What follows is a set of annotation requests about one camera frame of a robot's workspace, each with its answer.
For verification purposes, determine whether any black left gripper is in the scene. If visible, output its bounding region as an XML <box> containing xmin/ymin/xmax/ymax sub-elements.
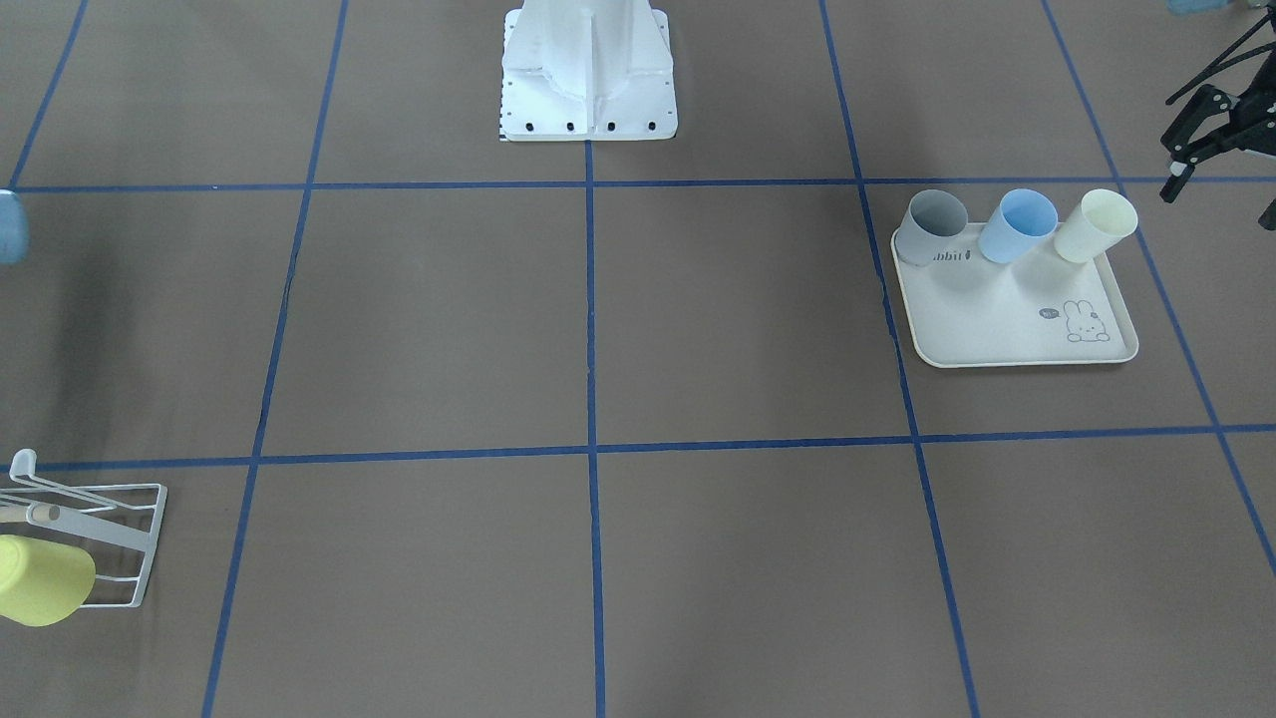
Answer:
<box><xmin>1160</xmin><ymin>70</ymin><xmax>1276</xmax><ymax>231</ymax></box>

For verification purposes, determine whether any cream white plastic cup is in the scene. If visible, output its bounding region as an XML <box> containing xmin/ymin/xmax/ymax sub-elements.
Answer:
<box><xmin>1053</xmin><ymin>189</ymin><xmax>1139</xmax><ymax>264</ymax></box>

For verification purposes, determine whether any light blue cup back row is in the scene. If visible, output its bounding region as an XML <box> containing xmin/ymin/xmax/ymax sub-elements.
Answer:
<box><xmin>977</xmin><ymin>187</ymin><xmax>1059</xmax><ymax>264</ymax></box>

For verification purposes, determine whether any grey plastic cup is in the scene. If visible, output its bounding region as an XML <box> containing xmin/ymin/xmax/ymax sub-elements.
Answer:
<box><xmin>893</xmin><ymin>189</ymin><xmax>968</xmax><ymax>265</ymax></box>

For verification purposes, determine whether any yellow plastic cup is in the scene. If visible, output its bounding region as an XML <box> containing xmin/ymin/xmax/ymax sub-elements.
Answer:
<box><xmin>1</xmin><ymin>536</ymin><xmax>97</xmax><ymax>627</ymax></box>

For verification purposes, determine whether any white cup tray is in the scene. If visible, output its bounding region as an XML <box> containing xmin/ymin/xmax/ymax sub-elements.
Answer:
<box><xmin>892</xmin><ymin>223</ymin><xmax>1139</xmax><ymax>369</ymax></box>

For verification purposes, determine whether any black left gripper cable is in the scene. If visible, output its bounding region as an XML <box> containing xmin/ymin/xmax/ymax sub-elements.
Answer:
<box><xmin>1164</xmin><ymin>8</ymin><xmax>1276</xmax><ymax>107</ymax></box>

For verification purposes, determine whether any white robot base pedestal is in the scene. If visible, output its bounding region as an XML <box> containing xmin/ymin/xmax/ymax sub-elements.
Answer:
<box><xmin>498</xmin><ymin>1</ymin><xmax>679</xmax><ymax>143</ymax></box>

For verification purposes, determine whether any white wire dish rack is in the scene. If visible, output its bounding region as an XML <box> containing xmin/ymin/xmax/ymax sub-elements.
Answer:
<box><xmin>3</xmin><ymin>449</ymin><xmax>168</xmax><ymax>610</ymax></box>

